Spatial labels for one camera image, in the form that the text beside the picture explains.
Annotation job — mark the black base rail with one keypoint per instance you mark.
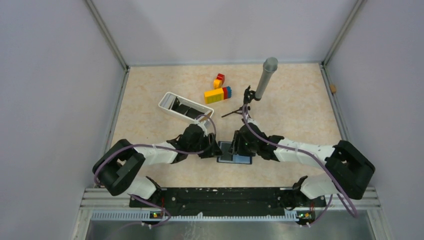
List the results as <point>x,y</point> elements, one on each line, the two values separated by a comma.
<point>233,201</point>

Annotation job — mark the red blue toy block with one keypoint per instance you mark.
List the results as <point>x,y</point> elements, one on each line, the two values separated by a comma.
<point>227,92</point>

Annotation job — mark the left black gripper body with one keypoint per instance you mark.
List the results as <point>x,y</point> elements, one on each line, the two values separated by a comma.
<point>202,143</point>

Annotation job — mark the grey microphone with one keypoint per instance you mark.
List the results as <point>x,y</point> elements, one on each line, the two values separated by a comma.
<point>268,68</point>

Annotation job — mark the white rectangular tray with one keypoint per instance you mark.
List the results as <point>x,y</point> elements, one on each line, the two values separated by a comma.
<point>183,108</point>

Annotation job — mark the small red toy block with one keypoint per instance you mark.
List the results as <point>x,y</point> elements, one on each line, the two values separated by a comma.
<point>220,77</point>

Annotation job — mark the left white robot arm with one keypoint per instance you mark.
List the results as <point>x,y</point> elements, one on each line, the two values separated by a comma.
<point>118,169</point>

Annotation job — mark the small orange toy block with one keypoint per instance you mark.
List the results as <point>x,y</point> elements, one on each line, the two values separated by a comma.
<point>217,83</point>

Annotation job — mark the small brown wall object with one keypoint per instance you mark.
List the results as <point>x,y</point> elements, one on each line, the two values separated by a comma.
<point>332,88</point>

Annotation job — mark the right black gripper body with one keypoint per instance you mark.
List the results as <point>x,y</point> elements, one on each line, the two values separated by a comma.
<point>246,148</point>

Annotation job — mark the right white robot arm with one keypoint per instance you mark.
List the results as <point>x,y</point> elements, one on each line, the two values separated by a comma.
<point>347,172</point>

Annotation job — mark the blue leather card holder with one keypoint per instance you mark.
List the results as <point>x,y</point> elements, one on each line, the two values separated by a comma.
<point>228,158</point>

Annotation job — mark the yellow toy block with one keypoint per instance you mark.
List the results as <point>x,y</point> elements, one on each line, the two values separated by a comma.
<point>213,96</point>

